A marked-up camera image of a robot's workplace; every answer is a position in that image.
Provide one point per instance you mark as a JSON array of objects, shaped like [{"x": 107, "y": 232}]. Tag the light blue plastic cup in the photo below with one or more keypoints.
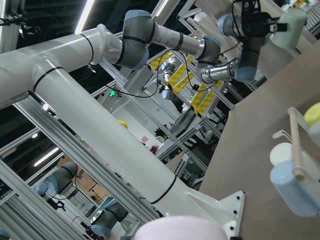
[{"x": 301, "y": 196}]

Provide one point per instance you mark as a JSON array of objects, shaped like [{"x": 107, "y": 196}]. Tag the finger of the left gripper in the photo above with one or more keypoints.
[{"x": 279, "y": 27}]

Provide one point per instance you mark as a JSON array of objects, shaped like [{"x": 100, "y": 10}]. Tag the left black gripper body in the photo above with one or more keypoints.
[{"x": 255, "y": 24}]

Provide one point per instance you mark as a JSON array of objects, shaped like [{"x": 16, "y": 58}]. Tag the yellow plastic cup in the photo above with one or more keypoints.
[{"x": 312, "y": 115}]

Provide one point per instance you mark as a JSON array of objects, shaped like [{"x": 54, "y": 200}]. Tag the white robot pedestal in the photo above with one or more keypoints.
[{"x": 45, "y": 68}]

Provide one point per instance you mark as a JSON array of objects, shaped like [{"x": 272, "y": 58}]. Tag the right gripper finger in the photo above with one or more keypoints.
[{"x": 236, "y": 238}]

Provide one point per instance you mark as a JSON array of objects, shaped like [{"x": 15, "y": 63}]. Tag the white wire cup rack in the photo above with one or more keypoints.
[{"x": 296, "y": 120}]

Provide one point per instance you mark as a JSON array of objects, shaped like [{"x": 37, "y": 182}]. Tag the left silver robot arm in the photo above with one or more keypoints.
[{"x": 140, "y": 29}]

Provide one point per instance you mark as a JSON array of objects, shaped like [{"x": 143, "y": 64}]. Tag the yellow hard hat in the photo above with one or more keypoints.
[{"x": 123, "y": 123}]

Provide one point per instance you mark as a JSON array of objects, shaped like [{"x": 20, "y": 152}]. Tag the white plastic cup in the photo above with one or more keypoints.
[{"x": 284, "y": 152}]

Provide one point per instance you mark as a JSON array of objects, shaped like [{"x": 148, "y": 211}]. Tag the pink plastic cup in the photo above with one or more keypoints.
[{"x": 181, "y": 228}]

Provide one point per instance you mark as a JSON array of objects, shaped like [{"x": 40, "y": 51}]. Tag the green plastic cup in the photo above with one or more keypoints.
[{"x": 295, "y": 20}]

